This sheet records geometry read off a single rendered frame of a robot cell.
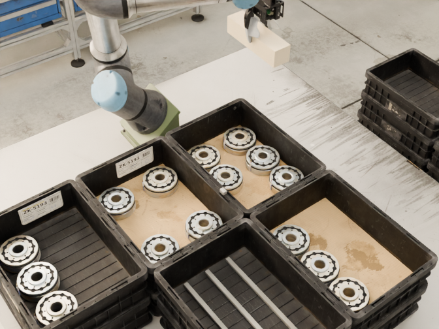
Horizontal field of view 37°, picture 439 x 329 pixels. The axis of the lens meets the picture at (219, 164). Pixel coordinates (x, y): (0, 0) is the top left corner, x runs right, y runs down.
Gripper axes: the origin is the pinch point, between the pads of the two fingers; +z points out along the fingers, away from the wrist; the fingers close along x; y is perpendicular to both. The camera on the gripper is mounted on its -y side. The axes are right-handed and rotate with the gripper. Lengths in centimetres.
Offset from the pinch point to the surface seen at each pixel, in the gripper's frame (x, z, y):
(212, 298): -58, 26, 57
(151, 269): -69, 16, 47
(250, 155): -19.8, 22.9, 23.6
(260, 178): -21.5, 25.8, 30.8
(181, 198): -45, 26, 24
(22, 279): -95, 23, 26
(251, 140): -15.2, 23.0, 18.2
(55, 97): -21, 109, -142
